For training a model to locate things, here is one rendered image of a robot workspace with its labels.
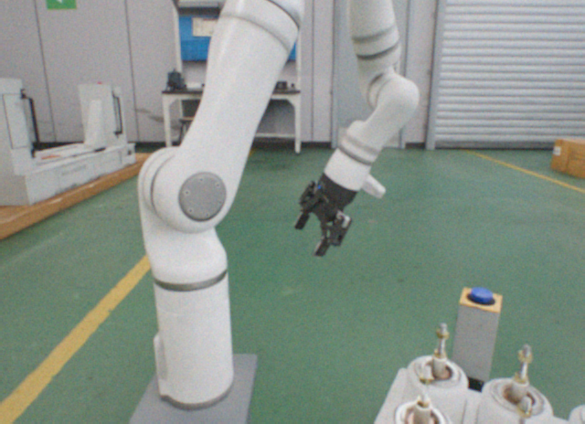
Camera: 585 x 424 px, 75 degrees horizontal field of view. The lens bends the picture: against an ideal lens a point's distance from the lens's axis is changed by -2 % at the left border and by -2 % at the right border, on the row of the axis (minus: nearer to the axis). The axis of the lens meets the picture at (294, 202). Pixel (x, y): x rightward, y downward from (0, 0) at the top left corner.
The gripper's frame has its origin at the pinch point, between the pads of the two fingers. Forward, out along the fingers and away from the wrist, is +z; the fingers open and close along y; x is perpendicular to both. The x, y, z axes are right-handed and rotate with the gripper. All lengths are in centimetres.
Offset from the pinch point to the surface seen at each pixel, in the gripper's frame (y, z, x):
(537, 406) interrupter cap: 40.7, -3.6, 19.9
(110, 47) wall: -532, 86, -8
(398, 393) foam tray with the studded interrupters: 26.6, 12.0, 13.6
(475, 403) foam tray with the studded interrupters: 33.8, 6.0, 22.9
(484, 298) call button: 22.0, -7.6, 26.3
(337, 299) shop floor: -26, 38, 48
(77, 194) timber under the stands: -201, 119, -25
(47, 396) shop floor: -14, 65, -35
